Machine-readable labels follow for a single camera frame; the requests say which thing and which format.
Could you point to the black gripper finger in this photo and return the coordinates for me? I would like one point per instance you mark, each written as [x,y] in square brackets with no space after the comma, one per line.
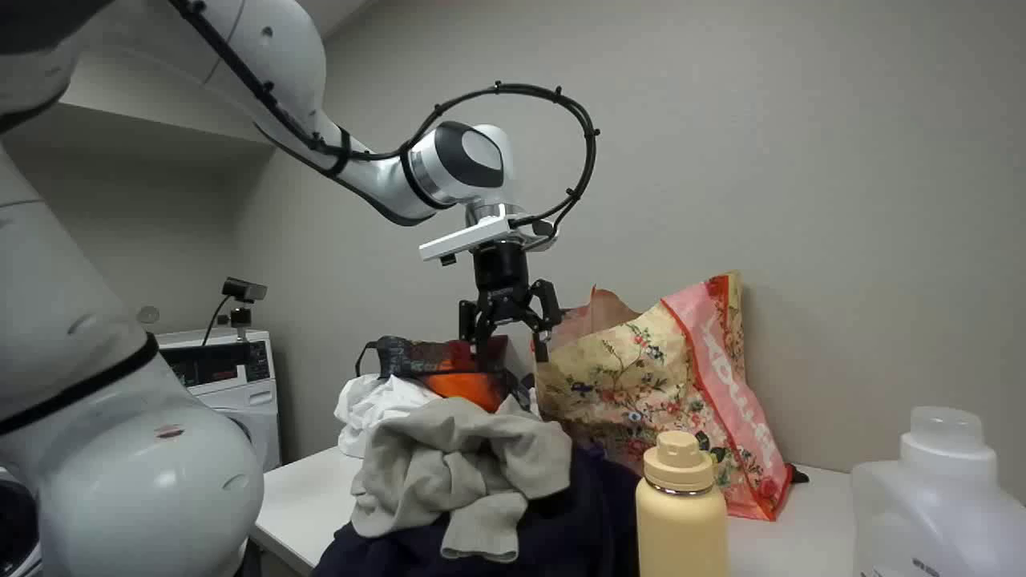
[476,326]
[545,316]

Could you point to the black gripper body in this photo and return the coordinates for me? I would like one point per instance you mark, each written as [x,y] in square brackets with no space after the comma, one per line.
[501,267]

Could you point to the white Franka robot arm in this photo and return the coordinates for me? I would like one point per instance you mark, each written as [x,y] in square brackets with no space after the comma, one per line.
[108,483]

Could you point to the floral red shopping bag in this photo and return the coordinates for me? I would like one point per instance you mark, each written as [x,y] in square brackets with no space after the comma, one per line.
[620,373]

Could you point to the white cloth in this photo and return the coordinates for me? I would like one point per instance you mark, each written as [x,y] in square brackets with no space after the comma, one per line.
[372,410]

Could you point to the grey garment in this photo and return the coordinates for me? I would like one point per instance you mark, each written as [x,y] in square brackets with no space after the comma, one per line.
[460,459]

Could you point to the navy blue garment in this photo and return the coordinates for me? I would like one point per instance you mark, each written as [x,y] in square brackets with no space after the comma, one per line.
[582,514]

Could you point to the pale yellow water bottle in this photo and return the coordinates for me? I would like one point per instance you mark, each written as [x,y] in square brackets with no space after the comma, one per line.
[679,514]

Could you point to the translucent detergent jug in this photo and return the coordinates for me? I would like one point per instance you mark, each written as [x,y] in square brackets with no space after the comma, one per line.
[941,500]

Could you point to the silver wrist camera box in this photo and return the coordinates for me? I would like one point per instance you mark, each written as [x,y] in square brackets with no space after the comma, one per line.
[470,237]

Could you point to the black camera on stand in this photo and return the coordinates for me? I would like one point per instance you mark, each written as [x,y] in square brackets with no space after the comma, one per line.
[246,289]

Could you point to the small round wall fitting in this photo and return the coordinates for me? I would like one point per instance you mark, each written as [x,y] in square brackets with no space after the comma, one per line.
[147,316]

